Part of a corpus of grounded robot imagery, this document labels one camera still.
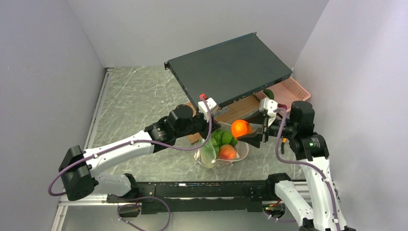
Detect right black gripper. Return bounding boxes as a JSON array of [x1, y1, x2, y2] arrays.
[[238, 109, 297, 147]]

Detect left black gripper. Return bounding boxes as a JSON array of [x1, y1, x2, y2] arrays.
[[175, 108, 220, 139]]

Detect orange fake fruit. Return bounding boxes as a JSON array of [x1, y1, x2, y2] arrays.
[[231, 119, 253, 139]]

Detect clear zip top bag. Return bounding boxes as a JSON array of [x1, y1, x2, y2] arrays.
[[194, 122, 249, 168]]

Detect red orange fake peach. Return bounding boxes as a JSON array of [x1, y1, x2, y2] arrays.
[[218, 144, 237, 160]]

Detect purple fake eggplant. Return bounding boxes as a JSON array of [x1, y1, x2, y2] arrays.
[[278, 103, 287, 110]]

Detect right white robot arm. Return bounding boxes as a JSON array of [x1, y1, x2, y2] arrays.
[[238, 98, 352, 231]]

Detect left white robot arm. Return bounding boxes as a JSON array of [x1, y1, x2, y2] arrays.
[[57, 104, 221, 202]]

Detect green fake lettuce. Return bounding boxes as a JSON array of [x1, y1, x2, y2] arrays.
[[197, 138, 219, 168]]

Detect brown wooden board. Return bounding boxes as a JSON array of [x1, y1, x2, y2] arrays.
[[185, 95, 263, 145]]

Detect pink perforated plastic tray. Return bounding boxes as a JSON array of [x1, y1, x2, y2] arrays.
[[267, 77, 311, 112]]

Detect dark rack server chassis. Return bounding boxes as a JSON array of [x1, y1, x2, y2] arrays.
[[164, 33, 292, 109]]

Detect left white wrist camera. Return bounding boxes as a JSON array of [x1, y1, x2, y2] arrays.
[[198, 94, 220, 122]]

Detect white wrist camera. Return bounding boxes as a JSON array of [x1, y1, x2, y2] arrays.
[[198, 94, 220, 122], [258, 98, 278, 127]]

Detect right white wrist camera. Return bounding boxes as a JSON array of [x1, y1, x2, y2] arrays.
[[258, 98, 278, 127]]

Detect orange handled pliers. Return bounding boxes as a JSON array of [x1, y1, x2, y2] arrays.
[[280, 138, 287, 154]]

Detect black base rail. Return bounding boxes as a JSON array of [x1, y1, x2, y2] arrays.
[[106, 180, 308, 215]]

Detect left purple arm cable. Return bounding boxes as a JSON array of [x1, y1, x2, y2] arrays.
[[48, 97, 214, 197]]

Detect aluminium frame rail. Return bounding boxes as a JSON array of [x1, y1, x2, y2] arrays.
[[51, 193, 111, 231]]

